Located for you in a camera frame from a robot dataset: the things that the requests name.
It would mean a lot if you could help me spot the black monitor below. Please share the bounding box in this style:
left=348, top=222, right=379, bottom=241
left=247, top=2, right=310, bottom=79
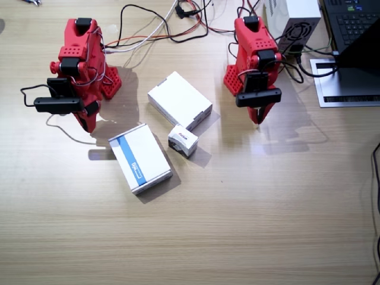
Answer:
left=337, top=20, right=380, bottom=69

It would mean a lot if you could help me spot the black power cable with plug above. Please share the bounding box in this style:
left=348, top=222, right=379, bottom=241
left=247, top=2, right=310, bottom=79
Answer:
left=293, top=44, right=340, bottom=78

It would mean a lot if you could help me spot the small white box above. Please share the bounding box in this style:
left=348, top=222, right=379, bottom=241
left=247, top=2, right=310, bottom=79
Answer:
left=167, top=123, right=200, bottom=159

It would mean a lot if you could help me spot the green cable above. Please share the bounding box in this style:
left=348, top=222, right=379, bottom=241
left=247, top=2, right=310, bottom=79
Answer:
left=302, top=37, right=333, bottom=52

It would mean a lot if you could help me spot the black cable at table edge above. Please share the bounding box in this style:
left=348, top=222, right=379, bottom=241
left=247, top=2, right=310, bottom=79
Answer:
left=370, top=142, right=380, bottom=285

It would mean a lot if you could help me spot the black cable connector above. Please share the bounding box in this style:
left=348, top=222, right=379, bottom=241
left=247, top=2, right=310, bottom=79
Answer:
left=174, top=4, right=191, bottom=19

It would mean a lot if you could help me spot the black laptop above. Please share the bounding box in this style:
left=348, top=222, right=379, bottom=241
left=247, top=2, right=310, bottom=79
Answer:
left=322, top=0, right=380, bottom=54

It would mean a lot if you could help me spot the white cable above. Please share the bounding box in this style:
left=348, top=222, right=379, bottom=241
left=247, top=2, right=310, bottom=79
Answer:
left=103, top=0, right=179, bottom=53

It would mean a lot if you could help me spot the white power supply unit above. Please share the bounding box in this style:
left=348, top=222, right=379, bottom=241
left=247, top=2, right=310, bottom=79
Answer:
left=264, top=0, right=322, bottom=56

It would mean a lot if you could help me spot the white box with blue stripe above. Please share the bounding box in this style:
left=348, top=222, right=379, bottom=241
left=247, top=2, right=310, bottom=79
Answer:
left=108, top=123, right=173, bottom=196

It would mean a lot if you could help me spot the plain white box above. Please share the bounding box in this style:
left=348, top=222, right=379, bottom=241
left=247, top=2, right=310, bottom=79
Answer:
left=147, top=71, right=213, bottom=132

